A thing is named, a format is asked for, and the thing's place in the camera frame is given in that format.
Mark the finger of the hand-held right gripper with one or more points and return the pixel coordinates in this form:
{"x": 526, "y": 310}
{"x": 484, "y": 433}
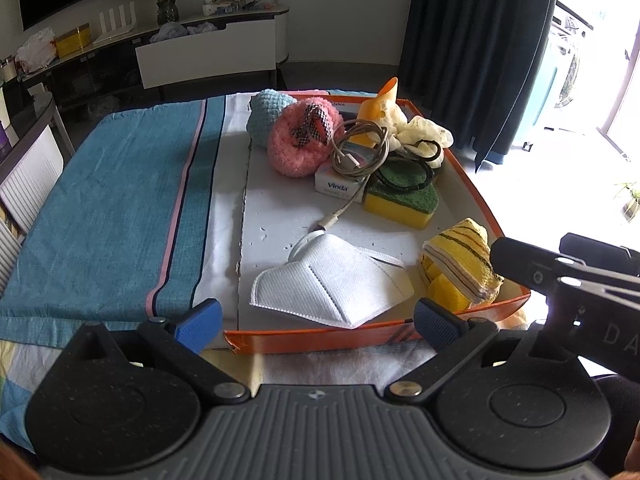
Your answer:
{"x": 600, "y": 252}
{"x": 525, "y": 265}

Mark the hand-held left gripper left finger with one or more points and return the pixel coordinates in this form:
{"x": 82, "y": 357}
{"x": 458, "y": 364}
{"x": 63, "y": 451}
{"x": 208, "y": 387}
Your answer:
{"x": 200, "y": 327}

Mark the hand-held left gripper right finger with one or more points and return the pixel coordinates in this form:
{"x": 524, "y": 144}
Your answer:
{"x": 435, "y": 325}

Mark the yellow striped cloth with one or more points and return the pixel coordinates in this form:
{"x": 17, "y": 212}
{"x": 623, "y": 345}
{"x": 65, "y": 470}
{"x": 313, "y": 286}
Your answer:
{"x": 460, "y": 255}

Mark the white face mask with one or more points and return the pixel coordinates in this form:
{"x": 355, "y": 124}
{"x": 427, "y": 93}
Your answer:
{"x": 325, "y": 285}

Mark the green and yellow sponge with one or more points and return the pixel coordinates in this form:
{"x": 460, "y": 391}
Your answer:
{"x": 400, "y": 207}

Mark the orange cardboard box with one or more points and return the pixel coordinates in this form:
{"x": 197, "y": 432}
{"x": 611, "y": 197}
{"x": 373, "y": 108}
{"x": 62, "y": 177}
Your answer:
{"x": 280, "y": 220}

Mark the cream ruffled black headband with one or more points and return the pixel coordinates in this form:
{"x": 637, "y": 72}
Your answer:
{"x": 425, "y": 130}

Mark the tissue packet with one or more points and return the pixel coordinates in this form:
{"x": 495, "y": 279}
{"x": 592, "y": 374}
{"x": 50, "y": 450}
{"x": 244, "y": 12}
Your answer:
{"x": 335, "y": 187}

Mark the pink fluffy hair band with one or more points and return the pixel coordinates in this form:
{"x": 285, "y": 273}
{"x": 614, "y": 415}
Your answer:
{"x": 285, "y": 140}

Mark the plain yellow cloth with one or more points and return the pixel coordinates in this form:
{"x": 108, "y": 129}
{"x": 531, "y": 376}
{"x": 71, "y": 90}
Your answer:
{"x": 375, "y": 107}

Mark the light blue knitted hat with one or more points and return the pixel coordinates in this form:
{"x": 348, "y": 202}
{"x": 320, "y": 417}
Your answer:
{"x": 262, "y": 115}

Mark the small potted plant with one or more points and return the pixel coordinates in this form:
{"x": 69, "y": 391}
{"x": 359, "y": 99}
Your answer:
{"x": 629, "y": 202}

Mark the blue and white striped towel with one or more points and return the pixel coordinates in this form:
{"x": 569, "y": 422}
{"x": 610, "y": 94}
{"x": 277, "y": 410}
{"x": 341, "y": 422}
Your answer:
{"x": 125, "y": 210}

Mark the teal suitcase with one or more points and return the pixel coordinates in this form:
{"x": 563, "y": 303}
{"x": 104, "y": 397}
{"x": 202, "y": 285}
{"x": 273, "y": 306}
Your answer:
{"x": 542, "y": 95}

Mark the pastel patchwork quilt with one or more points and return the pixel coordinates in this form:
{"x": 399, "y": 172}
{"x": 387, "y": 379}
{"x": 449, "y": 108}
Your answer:
{"x": 20, "y": 385}

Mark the washing machine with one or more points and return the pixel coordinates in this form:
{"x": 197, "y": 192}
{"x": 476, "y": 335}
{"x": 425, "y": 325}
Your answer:
{"x": 570, "y": 60}

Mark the dark blue curtain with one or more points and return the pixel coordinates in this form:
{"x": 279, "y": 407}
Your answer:
{"x": 465, "y": 50}

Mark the round ribbed side table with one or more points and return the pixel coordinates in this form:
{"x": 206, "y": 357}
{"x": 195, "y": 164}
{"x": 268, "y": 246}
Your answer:
{"x": 30, "y": 180}

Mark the white tv cabinet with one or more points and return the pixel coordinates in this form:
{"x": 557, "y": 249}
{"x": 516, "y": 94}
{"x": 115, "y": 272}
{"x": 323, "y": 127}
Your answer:
{"x": 210, "y": 55}

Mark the grey-blue plastic bag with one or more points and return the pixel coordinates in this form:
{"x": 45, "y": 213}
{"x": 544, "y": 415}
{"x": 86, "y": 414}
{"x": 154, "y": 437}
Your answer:
{"x": 169, "y": 32}

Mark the small white plastic bag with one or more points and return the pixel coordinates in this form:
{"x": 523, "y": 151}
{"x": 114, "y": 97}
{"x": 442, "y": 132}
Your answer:
{"x": 202, "y": 27}

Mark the white router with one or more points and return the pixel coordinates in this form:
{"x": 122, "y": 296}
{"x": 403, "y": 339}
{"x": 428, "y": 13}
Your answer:
{"x": 115, "y": 34}

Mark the yellow tin box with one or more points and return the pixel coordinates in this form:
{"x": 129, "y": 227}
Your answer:
{"x": 72, "y": 41}

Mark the silver jar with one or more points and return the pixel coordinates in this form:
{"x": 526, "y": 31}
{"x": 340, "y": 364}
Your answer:
{"x": 7, "y": 72}

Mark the small white bottle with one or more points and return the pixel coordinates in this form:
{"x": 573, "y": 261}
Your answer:
{"x": 209, "y": 7}

